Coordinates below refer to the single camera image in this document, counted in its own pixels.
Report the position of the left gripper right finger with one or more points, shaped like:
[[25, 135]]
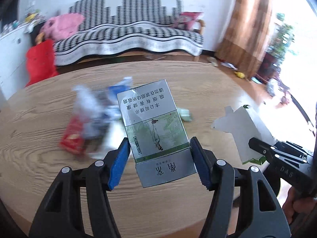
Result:
[[260, 214]]

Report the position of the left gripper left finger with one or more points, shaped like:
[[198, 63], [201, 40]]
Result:
[[60, 214]]

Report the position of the white paper carton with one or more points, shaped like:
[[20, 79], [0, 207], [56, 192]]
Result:
[[244, 124]]

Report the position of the blue white package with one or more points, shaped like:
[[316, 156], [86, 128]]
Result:
[[98, 110]]

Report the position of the silver green cigarette pack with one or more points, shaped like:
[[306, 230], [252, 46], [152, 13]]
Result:
[[157, 137]]

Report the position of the person's right hand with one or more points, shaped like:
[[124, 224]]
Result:
[[294, 205]]

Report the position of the red snack wrapper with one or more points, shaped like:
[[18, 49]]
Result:
[[72, 140]]

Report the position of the yellow toy on floor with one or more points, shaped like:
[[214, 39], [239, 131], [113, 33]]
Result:
[[239, 74]]

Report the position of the potted green plant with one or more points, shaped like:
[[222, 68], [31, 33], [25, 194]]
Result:
[[279, 45]]

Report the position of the small green white wrapper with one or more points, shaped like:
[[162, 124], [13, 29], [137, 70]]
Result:
[[185, 114]]

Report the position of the brown checkered curtain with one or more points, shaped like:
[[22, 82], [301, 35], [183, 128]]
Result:
[[247, 35]]

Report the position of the red plastic bag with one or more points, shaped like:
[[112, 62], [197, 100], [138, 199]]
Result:
[[40, 62]]

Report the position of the white cabinet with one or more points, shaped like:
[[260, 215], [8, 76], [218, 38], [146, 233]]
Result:
[[14, 75]]

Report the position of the pink patterned cushion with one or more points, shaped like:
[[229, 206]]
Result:
[[186, 20]]

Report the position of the pink plush toy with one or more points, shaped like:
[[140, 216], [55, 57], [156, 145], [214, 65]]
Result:
[[62, 26]]

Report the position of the black white checkered sofa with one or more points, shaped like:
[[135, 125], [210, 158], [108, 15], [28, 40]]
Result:
[[112, 27]]

